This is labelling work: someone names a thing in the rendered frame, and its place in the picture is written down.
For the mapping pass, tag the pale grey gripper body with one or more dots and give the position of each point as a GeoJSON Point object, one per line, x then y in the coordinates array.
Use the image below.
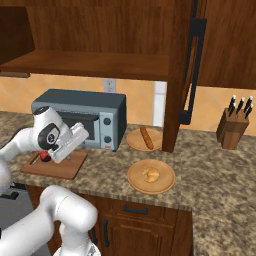
{"type": "Point", "coordinates": [70, 144]}

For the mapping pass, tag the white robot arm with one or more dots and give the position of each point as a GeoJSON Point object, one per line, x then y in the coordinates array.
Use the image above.
{"type": "Point", "coordinates": [53, 216]}

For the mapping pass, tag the wooden cutting board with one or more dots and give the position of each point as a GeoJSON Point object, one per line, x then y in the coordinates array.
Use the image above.
{"type": "Point", "coordinates": [63, 166]}

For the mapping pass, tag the small red jar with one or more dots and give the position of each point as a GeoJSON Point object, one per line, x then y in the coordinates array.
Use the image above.
{"type": "Point", "coordinates": [43, 154]}

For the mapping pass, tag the golden croissant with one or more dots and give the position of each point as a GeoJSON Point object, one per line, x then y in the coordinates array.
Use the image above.
{"type": "Point", "coordinates": [151, 174]}

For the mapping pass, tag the grey toaster oven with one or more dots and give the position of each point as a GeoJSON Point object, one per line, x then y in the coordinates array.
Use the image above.
{"type": "Point", "coordinates": [83, 103]}

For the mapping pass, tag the wooden plate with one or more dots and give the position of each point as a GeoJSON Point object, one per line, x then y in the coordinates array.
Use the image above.
{"type": "Point", "coordinates": [135, 140]}
{"type": "Point", "coordinates": [163, 185]}

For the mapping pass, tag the brown baguette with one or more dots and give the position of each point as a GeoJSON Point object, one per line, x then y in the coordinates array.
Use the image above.
{"type": "Point", "coordinates": [146, 137]}

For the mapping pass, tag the grey dishwasher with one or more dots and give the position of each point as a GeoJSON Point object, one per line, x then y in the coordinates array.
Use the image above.
{"type": "Point", "coordinates": [16, 213]}

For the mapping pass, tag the wooden drawer front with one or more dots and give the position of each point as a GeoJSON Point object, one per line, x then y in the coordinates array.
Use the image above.
{"type": "Point", "coordinates": [160, 216]}

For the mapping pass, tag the wooden knife block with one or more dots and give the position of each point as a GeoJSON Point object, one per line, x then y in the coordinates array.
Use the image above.
{"type": "Point", "coordinates": [231, 131]}

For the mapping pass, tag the white wall socket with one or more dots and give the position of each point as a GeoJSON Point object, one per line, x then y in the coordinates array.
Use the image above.
{"type": "Point", "coordinates": [109, 85]}

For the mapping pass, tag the open wooden wall cabinet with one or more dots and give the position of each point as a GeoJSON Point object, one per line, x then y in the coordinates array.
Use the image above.
{"type": "Point", "coordinates": [93, 50]}

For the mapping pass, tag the wooden wall cabinet door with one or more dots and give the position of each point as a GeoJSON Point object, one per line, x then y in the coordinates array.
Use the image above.
{"type": "Point", "coordinates": [230, 43]}

